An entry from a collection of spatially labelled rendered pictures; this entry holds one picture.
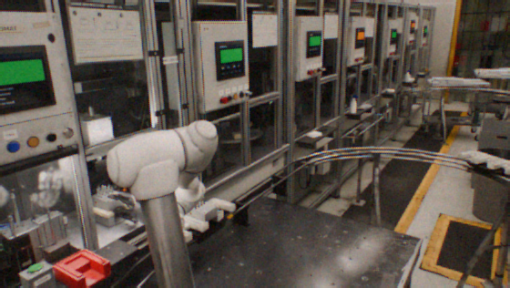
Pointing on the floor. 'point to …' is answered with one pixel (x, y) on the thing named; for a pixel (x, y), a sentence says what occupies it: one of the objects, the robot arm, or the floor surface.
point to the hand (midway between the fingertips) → (115, 201)
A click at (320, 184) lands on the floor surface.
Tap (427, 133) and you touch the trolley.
